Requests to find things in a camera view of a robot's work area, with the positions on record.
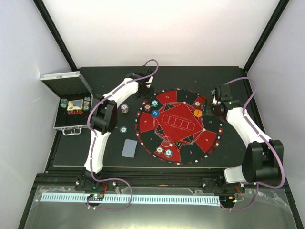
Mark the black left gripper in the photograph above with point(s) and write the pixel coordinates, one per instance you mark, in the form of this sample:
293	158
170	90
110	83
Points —
148	96

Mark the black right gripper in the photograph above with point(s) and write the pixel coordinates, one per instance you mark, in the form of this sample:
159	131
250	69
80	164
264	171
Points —
219	116

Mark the yellow big blind button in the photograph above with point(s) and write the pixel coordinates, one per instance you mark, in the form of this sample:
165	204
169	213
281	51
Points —
198	113

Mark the blue small blind button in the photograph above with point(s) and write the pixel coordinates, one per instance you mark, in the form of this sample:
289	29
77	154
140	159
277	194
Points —
155	113

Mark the white blue chip stack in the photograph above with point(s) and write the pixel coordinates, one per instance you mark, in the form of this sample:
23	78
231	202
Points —
124	108

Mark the green blue chip stack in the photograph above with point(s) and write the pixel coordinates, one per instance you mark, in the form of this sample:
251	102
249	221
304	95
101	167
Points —
123	129

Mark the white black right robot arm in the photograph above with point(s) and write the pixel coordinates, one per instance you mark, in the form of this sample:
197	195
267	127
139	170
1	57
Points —
263	160

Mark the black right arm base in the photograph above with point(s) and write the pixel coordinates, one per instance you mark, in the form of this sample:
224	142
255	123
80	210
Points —
214	184

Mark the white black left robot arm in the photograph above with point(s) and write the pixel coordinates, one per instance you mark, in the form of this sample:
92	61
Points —
103	117

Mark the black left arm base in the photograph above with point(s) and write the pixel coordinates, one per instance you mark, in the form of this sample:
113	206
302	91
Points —
86	183

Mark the round red black poker mat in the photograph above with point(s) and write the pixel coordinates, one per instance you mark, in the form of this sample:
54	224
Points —
193	138

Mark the blue playing card deck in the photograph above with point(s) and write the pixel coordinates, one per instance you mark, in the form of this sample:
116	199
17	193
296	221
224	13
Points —
129	148

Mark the aluminium poker case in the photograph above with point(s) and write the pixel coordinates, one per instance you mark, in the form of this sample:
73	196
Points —
71	86

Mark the yellow boxed card deck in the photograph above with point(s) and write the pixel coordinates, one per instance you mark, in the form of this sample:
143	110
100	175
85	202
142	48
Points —
75	105

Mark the red dice in case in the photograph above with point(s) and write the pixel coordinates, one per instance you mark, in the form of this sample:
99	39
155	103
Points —
73	112

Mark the green chips in case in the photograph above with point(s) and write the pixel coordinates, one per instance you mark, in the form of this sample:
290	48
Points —
64	103

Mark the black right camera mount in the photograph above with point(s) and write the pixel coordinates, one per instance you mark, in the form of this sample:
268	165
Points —
221	94

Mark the white slotted cable duct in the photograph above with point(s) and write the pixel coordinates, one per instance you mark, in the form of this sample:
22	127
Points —
132	199

